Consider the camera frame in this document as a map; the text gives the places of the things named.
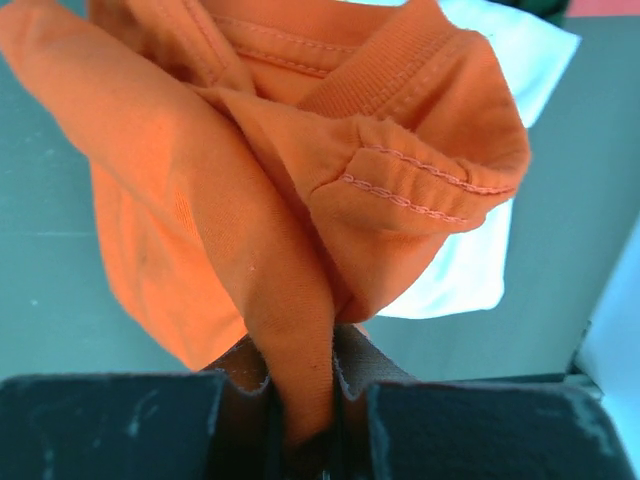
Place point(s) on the red folder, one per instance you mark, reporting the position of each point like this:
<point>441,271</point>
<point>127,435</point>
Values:
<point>603,8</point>

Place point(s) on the dark green cloth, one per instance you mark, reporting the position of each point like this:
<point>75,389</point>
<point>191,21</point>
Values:
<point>552,11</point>

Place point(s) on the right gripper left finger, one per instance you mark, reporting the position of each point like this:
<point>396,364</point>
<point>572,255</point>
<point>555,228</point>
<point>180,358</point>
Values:
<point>220,423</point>

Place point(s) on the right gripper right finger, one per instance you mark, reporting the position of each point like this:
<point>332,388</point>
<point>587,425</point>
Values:
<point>390,426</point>

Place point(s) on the orange t-shirt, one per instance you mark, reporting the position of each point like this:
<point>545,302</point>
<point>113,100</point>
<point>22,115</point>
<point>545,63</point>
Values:
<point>271,168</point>

